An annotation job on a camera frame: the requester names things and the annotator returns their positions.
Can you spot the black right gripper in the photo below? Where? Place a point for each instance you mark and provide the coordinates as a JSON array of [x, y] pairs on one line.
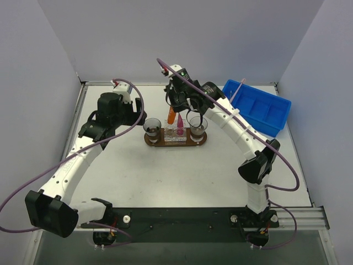
[[180, 100]]

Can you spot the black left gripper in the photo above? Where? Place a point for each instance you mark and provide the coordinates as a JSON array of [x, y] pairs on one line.
[[131, 112]]

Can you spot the orange toothpaste tube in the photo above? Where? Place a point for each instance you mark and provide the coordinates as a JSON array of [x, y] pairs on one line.
[[171, 116]]

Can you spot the dark glass cup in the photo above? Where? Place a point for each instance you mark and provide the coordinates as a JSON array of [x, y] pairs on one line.
[[198, 126], [152, 128]]

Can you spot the magenta toothpaste tube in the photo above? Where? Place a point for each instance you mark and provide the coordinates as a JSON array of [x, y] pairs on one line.
[[180, 126]]

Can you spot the clear textured toothbrush holder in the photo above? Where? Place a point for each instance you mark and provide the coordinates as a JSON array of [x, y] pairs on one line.
[[170, 134]]

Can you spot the pink toothbrush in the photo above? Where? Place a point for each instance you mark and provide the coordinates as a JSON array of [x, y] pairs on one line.
[[236, 91]]

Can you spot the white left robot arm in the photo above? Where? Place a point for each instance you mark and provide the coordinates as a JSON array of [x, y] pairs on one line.
[[49, 208]]

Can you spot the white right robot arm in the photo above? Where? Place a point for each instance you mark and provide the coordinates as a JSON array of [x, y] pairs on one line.
[[258, 157]]

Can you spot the brown oval wooden tray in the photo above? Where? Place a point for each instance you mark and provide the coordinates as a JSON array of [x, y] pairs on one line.
[[159, 141]]

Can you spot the blue plastic bin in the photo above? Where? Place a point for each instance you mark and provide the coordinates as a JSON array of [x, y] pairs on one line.
[[265, 112]]

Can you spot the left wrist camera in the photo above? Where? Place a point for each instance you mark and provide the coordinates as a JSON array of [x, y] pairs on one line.
[[123, 89]]

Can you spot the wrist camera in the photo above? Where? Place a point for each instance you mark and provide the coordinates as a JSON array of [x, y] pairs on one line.
[[169, 71], [123, 89]]

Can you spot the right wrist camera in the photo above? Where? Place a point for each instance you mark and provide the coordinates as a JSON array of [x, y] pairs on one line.
[[169, 71]]

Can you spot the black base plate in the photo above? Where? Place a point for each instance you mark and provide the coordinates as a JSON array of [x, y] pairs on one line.
[[183, 225]]

